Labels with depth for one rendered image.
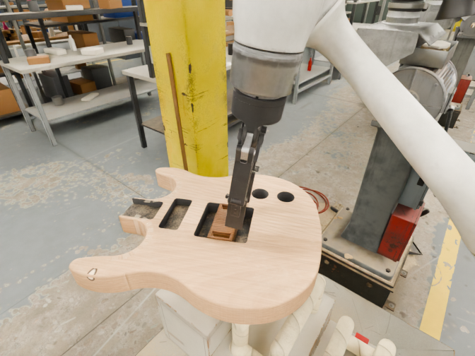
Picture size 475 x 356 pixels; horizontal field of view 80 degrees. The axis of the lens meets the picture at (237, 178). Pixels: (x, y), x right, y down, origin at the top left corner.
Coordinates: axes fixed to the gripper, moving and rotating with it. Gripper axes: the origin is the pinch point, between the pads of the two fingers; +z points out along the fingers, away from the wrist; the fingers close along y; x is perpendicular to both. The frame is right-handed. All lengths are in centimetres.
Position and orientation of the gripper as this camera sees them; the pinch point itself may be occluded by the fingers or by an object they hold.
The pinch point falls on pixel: (239, 200)
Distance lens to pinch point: 51.2
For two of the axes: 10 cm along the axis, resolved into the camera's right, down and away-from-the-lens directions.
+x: -9.7, -2.3, 0.9
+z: -1.4, 8.1, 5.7
